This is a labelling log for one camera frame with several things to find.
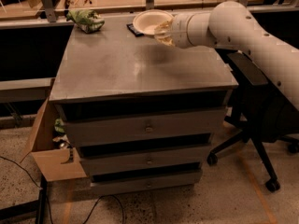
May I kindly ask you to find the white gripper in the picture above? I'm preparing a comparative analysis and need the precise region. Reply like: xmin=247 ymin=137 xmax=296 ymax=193
xmin=154 ymin=13 xmax=191 ymax=49

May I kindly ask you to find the white paper bowl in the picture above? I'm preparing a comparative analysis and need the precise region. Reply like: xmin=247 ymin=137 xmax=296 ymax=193
xmin=133 ymin=9 xmax=173 ymax=36

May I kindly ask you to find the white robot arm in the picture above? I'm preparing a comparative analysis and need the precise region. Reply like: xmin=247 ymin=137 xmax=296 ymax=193
xmin=154 ymin=1 xmax=299 ymax=108

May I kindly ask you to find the dark blue rxbar wrapper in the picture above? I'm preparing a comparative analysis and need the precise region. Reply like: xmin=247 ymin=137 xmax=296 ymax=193
xmin=126 ymin=23 xmax=144 ymax=37

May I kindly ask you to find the grey drawer cabinet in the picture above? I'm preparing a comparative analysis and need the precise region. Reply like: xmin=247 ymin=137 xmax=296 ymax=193
xmin=50 ymin=16 xmax=237 ymax=183

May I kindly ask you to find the black office chair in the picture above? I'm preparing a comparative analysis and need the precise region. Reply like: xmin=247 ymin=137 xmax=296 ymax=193
xmin=206 ymin=49 xmax=299 ymax=192

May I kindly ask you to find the grey top drawer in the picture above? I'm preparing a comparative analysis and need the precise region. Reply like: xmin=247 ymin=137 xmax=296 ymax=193
xmin=65 ymin=107 xmax=226 ymax=147

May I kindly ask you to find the grey drawer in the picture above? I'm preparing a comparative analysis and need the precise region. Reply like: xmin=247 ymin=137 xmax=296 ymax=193
xmin=91 ymin=169 xmax=202 ymax=195
xmin=80 ymin=144 xmax=210 ymax=175
xmin=65 ymin=107 xmax=226 ymax=147

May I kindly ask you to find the green item in box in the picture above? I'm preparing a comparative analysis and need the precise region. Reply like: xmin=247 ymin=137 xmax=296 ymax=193
xmin=54 ymin=119 xmax=64 ymax=133

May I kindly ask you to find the grey middle drawer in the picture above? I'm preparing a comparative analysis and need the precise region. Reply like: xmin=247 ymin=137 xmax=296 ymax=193
xmin=80 ymin=144 xmax=210 ymax=175

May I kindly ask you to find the grey bottom drawer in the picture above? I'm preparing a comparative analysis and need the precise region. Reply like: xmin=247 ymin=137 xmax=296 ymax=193
xmin=91 ymin=169 xmax=202 ymax=195

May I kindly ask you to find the brown cardboard box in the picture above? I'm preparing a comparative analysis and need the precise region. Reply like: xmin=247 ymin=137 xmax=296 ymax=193
xmin=20 ymin=91 xmax=86 ymax=182

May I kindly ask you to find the black metal stand leg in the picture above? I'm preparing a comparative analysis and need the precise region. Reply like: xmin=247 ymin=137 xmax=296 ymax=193
xmin=0 ymin=175 xmax=48 ymax=224

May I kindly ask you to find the black floor cable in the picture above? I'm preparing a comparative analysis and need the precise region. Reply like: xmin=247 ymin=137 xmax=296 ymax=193
xmin=81 ymin=194 xmax=126 ymax=224

